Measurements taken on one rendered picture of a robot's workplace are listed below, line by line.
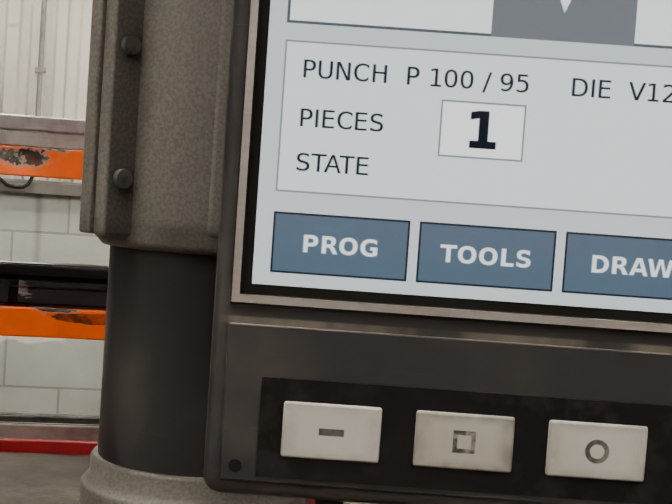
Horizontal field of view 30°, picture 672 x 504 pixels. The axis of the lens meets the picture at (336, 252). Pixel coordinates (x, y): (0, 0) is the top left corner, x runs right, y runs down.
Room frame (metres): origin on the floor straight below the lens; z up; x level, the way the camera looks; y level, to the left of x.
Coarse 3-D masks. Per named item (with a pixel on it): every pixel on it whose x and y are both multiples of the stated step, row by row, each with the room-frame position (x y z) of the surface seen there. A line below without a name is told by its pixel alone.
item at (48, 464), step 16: (0, 448) 1.63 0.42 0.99; (16, 448) 1.64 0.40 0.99; (32, 448) 1.64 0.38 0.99; (48, 448) 1.64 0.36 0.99; (64, 448) 1.65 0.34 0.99; (80, 448) 1.65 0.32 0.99; (0, 464) 1.56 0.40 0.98; (16, 464) 1.57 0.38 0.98; (32, 464) 1.57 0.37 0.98; (48, 464) 1.58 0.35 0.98; (64, 464) 1.59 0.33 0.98; (80, 464) 1.59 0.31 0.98; (0, 480) 1.48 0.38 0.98; (16, 480) 1.49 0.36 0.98; (32, 480) 1.49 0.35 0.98; (48, 480) 1.50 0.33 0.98; (64, 480) 1.50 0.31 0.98; (0, 496) 1.41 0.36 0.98; (16, 496) 1.42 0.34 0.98; (32, 496) 1.42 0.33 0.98; (48, 496) 1.43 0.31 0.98; (64, 496) 1.43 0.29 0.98
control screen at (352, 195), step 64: (320, 0) 0.47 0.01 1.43; (384, 0) 0.47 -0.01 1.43; (448, 0) 0.47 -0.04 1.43; (512, 0) 0.47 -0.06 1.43; (576, 0) 0.47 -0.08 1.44; (640, 0) 0.47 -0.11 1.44; (320, 64) 0.47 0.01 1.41; (384, 64) 0.47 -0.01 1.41; (448, 64) 0.47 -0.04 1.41; (512, 64) 0.47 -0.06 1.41; (576, 64) 0.47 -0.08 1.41; (640, 64) 0.47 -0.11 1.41; (320, 128) 0.47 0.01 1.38; (384, 128) 0.47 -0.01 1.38; (576, 128) 0.47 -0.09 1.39; (640, 128) 0.47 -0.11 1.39; (320, 192) 0.47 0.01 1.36; (384, 192) 0.47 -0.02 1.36; (448, 192) 0.47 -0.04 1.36; (512, 192) 0.47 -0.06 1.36; (576, 192) 0.47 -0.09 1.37; (640, 192) 0.47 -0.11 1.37; (256, 256) 0.47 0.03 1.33; (320, 256) 0.47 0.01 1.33; (384, 256) 0.47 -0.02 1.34; (448, 256) 0.47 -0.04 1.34; (512, 256) 0.47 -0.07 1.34; (576, 256) 0.47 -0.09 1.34; (640, 256) 0.47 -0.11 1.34
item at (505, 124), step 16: (448, 112) 0.47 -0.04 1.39; (464, 112) 0.47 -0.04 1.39; (480, 112) 0.47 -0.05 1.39; (496, 112) 0.47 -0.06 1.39; (512, 112) 0.47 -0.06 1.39; (448, 128) 0.47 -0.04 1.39; (464, 128) 0.47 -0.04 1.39; (480, 128) 0.47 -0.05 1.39; (496, 128) 0.47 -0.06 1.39; (512, 128) 0.47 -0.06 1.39; (448, 144) 0.47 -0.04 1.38; (464, 144) 0.47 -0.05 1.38; (480, 144) 0.47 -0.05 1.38; (496, 144) 0.47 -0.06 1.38; (512, 144) 0.47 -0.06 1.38; (512, 160) 0.47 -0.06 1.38
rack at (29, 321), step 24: (0, 168) 2.71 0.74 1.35; (24, 168) 2.73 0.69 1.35; (48, 168) 2.73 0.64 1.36; (72, 168) 2.74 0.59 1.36; (0, 312) 2.71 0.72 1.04; (24, 312) 2.72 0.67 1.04; (48, 312) 2.73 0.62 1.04; (72, 312) 2.74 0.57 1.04; (96, 312) 2.75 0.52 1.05; (24, 336) 2.73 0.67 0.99; (48, 336) 2.73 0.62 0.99; (72, 336) 2.74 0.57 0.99; (96, 336) 2.75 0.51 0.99
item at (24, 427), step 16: (0, 416) 3.09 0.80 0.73; (16, 416) 3.10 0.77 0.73; (32, 416) 3.11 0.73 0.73; (48, 416) 3.12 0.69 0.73; (64, 416) 3.14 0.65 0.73; (80, 416) 3.15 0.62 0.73; (96, 416) 3.17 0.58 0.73; (0, 432) 2.74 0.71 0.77; (16, 432) 2.75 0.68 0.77; (32, 432) 2.75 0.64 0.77; (48, 432) 2.76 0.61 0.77; (64, 432) 2.77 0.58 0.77; (80, 432) 2.77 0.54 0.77; (96, 432) 2.78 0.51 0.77
